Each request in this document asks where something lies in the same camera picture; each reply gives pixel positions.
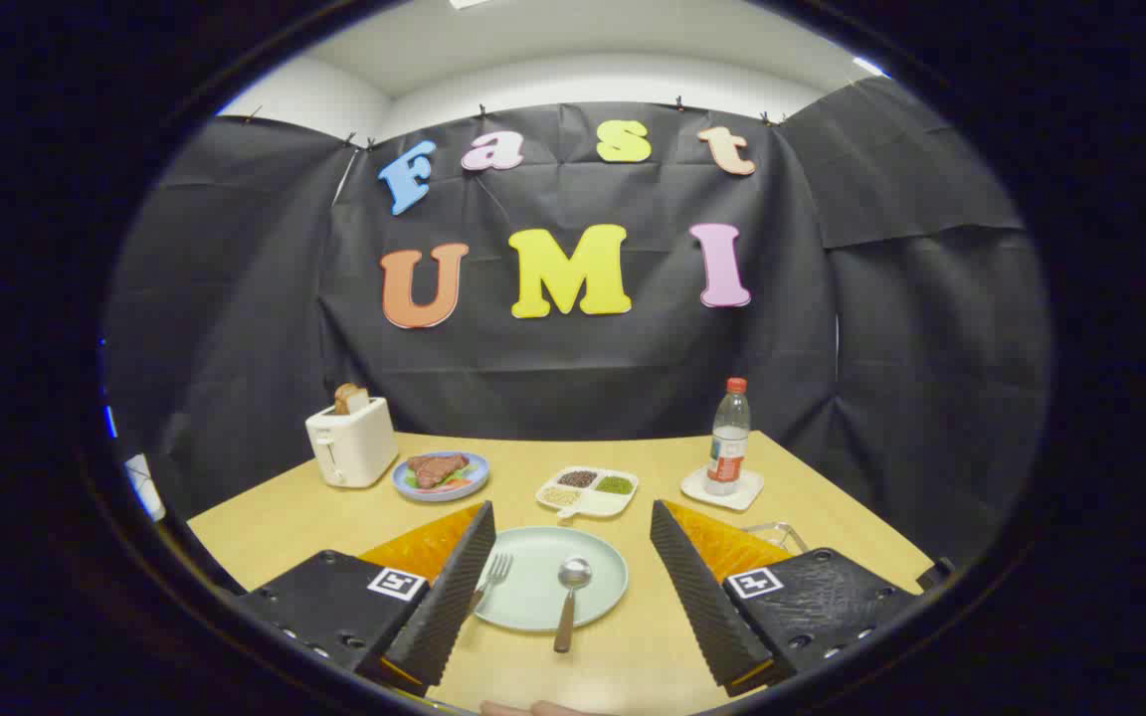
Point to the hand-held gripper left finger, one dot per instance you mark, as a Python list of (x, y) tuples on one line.
[(454, 597)]

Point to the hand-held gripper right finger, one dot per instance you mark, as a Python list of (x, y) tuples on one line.
[(702, 607)]

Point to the pale green plate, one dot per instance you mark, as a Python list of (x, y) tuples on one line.
[(533, 587)]

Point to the salad vegetables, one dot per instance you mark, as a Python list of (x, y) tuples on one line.
[(454, 484)]

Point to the blue plate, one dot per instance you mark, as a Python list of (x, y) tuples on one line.
[(478, 478)]

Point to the white square coaster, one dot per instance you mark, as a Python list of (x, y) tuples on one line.
[(747, 492)]

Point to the brown steak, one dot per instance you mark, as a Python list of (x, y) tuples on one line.
[(439, 467)]

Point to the white divided dish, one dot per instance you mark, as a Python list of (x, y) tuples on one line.
[(605, 504)]

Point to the pile of yellow beans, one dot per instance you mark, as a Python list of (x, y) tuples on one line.
[(561, 496)]

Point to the pile of green beans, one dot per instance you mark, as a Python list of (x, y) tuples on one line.
[(615, 485)]

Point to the clear water bottle red cap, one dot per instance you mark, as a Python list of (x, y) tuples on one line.
[(728, 447)]

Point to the pile of dark red beans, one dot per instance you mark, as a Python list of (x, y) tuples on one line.
[(578, 478)]

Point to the white toaster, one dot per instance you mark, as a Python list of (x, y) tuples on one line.
[(359, 447)]

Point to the toasted bread slice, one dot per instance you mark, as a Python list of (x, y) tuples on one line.
[(349, 400)]

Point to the small black block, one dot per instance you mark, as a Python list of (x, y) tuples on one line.
[(936, 574)]

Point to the black backdrop cloth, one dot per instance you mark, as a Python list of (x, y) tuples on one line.
[(583, 378)]

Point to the white board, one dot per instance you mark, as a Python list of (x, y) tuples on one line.
[(143, 487)]

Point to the ceiling light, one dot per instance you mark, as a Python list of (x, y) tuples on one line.
[(868, 66)]

